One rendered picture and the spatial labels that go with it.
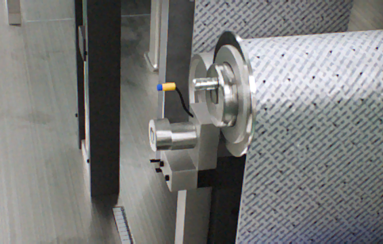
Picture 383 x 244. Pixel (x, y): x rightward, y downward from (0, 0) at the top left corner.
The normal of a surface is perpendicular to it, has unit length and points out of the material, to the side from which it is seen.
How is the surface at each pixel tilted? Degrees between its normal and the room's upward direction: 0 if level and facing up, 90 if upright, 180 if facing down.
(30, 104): 0
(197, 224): 90
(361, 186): 90
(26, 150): 0
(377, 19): 90
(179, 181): 90
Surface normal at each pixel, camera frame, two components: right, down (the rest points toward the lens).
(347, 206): 0.27, 0.53
